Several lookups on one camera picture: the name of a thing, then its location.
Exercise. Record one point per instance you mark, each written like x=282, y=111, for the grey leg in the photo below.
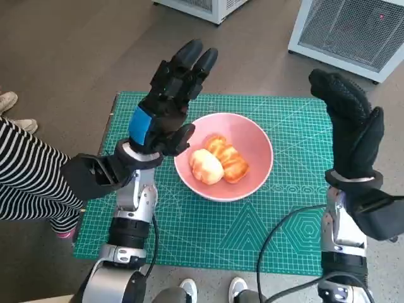
x=170, y=296
x=251, y=297

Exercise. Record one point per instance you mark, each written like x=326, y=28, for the white shoe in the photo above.
x=237, y=287
x=188, y=288

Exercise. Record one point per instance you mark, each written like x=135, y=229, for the round bread bun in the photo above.
x=205, y=167

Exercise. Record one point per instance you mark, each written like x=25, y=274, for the braided bread loaf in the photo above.
x=233, y=161

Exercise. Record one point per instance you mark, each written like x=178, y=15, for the beige shoe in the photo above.
x=26, y=125
x=8, y=100

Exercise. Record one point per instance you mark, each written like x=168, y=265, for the person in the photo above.
x=25, y=176

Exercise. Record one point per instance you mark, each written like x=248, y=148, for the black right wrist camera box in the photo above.
x=378, y=217

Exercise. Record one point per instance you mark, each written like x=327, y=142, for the black left hand blue tape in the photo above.
x=164, y=116

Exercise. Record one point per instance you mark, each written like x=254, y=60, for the green cutting mat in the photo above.
x=195, y=233

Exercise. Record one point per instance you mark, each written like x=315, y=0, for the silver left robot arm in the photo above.
x=132, y=227

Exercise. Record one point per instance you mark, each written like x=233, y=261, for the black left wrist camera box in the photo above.
x=82, y=176

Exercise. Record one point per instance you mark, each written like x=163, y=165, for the small white mesh cabinet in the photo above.
x=217, y=9

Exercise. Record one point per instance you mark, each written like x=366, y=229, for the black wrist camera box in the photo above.
x=378, y=217
x=82, y=176

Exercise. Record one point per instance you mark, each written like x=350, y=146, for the pink bowl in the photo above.
x=252, y=142

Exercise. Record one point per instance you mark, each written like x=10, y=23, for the large white mesh cabinet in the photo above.
x=347, y=31

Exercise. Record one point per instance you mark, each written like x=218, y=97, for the black knitted gloved right hand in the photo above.
x=353, y=135

